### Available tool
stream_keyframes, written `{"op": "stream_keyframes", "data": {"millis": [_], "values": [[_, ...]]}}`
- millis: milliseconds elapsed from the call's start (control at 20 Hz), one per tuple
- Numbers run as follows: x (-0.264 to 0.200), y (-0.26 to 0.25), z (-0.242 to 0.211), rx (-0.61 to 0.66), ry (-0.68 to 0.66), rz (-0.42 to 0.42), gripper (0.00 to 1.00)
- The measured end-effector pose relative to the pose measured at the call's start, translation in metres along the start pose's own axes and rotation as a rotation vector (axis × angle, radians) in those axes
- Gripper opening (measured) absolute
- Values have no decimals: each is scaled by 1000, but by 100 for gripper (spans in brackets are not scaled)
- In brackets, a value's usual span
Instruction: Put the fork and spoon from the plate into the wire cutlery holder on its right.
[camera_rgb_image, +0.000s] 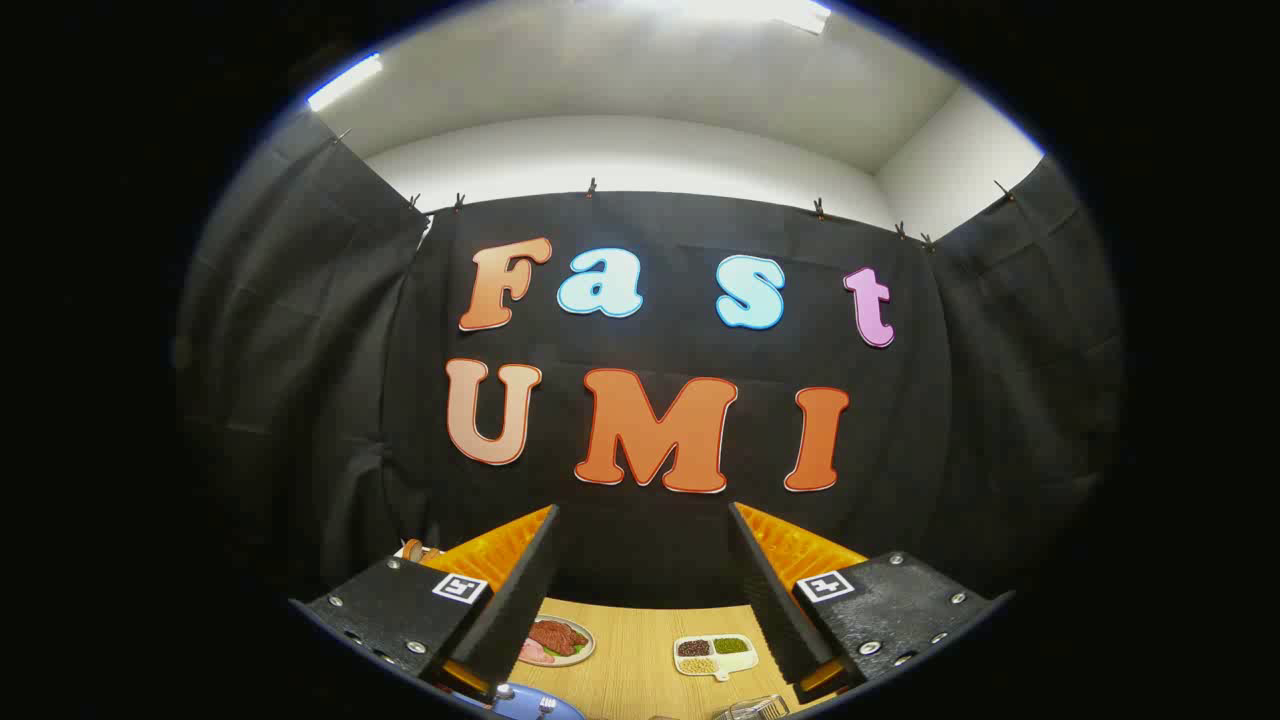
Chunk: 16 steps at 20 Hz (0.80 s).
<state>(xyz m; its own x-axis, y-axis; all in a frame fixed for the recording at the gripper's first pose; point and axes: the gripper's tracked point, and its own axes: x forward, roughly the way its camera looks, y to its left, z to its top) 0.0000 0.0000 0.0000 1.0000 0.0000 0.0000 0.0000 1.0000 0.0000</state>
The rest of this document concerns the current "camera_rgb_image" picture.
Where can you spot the brown round object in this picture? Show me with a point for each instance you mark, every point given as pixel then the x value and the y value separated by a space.
pixel 412 549

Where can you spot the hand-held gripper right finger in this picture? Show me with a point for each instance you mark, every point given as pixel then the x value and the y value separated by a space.
pixel 765 590

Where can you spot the blue plate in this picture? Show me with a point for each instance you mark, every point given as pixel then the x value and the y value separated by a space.
pixel 525 708

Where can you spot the white rectangular box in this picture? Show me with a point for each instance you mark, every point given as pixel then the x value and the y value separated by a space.
pixel 432 552

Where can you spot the oval plate with meat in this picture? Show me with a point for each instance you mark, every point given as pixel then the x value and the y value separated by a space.
pixel 560 638

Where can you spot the black backdrop cloth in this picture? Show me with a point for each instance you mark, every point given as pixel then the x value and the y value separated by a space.
pixel 330 400

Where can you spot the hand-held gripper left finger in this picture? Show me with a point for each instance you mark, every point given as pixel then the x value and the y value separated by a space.
pixel 520 600

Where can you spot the white divided dish of beans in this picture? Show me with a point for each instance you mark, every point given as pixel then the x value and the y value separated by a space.
pixel 715 660

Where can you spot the row of cloth clips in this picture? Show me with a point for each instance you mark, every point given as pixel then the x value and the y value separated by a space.
pixel 591 188

